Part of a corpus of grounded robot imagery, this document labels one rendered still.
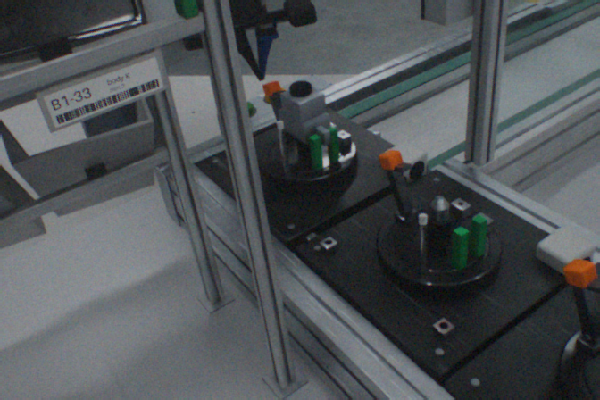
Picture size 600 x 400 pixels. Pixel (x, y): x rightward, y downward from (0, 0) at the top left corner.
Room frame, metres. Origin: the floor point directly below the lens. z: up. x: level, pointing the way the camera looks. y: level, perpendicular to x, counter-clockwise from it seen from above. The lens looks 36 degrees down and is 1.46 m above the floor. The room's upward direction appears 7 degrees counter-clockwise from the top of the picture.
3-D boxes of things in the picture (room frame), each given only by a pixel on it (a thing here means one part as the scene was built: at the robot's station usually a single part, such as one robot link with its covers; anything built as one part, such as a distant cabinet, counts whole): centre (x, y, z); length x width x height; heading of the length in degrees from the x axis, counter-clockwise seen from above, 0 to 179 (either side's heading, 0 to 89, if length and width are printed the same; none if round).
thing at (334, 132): (0.70, -0.04, 1.01); 0.01 x 0.01 x 0.05; 32
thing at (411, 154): (0.70, -0.14, 0.97); 0.05 x 0.05 x 0.04; 32
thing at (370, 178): (0.73, 0.00, 0.96); 0.24 x 0.24 x 0.02; 32
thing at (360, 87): (1.00, -0.15, 0.91); 0.89 x 0.06 x 0.11; 122
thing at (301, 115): (0.72, -0.01, 1.06); 0.08 x 0.04 x 0.07; 32
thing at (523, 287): (0.51, -0.14, 1.01); 0.24 x 0.24 x 0.13; 32
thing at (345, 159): (0.73, 0.00, 0.98); 0.14 x 0.14 x 0.02
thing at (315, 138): (0.68, -0.01, 1.01); 0.01 x 0.01 x 0.05; 32
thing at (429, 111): (0.87, -0.27, 0.91); 0.84 x 0.28 x 0.10; 122
